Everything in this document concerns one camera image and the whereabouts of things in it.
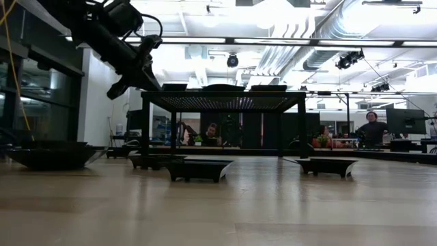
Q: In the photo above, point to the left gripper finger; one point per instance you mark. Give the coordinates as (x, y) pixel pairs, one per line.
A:
(151, 79)
(119, 89)

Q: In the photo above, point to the small black square plate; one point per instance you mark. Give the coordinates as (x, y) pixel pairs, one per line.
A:
(153, 162)
(324, 167)
(197, 171)

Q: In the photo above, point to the deep black square plate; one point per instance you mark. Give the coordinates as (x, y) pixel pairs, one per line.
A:
(269, 88)

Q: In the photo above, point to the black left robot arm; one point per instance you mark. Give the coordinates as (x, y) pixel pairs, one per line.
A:
(99, 37)

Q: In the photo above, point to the black computer monitor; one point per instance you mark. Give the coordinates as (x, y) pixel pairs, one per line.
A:
(134, 119)
(406, 121)

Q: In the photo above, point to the white plastic jug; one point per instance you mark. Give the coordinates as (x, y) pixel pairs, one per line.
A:
(119, 130)

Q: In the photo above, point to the black perforated metal shelf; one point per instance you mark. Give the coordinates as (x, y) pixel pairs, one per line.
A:
(222, 102)

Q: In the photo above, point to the small green potted plant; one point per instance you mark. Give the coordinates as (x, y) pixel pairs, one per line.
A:
(323, 140)
(198, 139)

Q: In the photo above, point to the dark glass partition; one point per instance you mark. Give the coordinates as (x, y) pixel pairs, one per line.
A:
(44, 116)

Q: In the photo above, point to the person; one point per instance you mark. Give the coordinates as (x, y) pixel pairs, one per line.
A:
(325, 130)
(212, 131)
(372, 131)

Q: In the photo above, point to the black partition panel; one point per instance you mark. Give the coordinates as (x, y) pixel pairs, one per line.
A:
(252, 130)

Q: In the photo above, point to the black ceiling spotlight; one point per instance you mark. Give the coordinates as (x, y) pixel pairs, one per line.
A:
(380, 87)
(345, 61)

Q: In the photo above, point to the black hanging camera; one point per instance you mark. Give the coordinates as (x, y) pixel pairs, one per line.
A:
(232, 61)

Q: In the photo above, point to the black metal table frame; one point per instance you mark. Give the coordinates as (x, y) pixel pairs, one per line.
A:
(259, 151)

